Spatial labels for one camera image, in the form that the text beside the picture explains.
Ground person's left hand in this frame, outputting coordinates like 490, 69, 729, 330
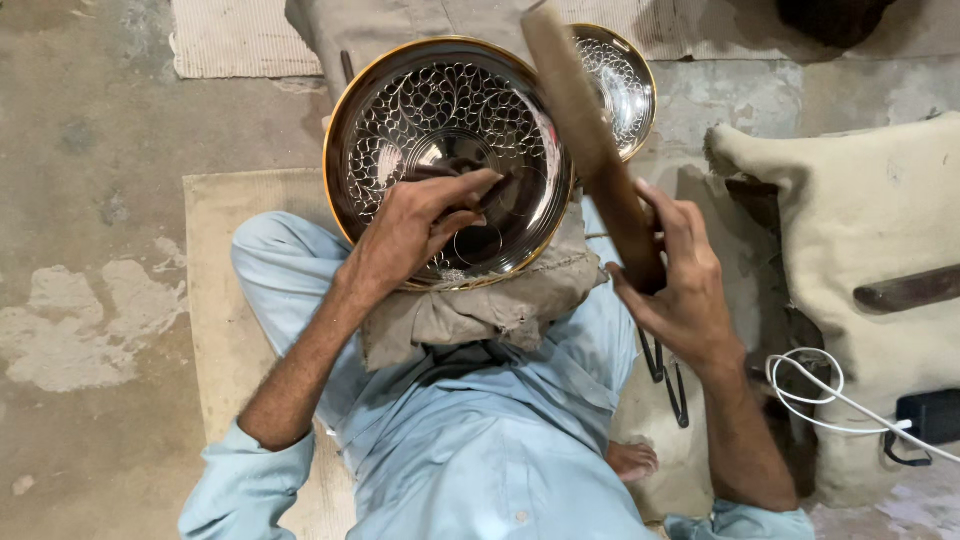
339, 168, 506, 300

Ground person's right hand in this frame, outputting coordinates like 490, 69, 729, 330
606, 178, 745, 374

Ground dark metal chisel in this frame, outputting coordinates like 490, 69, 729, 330
471, 174, 520, 215

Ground wooden mallet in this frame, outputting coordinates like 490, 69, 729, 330
519, 3, 669, 295

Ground black metal tongs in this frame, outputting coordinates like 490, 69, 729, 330
636, 326, 691, 430

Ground grey cloth pad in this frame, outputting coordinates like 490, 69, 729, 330
360, 198, 609, 372

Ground large engraved brass plate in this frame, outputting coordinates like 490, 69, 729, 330
322, 36, 577, 292

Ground beige burlap sack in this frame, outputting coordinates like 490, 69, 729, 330
609, 352, 717, 526

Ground person's bare foot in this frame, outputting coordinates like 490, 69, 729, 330
606, 441, 661, 483

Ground beige burlap cushion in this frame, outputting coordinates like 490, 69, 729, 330
705, 112, 960, 507

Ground beige floor mat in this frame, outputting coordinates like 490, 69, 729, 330
182, 168, 361, 540

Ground grey folded cloth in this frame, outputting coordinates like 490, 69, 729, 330
285, 0, 571, 106

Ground dark wooden stick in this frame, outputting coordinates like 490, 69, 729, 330
853, 264, 960, 315

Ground small engraved brass plate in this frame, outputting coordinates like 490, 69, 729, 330
566, 22, 659, 162

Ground person's light blue clothing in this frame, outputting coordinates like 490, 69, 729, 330
177, 198, 817, 540

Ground ribbed cream rug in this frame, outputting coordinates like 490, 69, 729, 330
168, 0, 324, 81
555, 0, 960, 63

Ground black charger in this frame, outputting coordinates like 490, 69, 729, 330
883, 388, 960, 468

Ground dark round object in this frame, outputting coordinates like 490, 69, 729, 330
774, 0, 897, 50

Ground white cable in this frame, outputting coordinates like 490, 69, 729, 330
765, 347, 960, 465

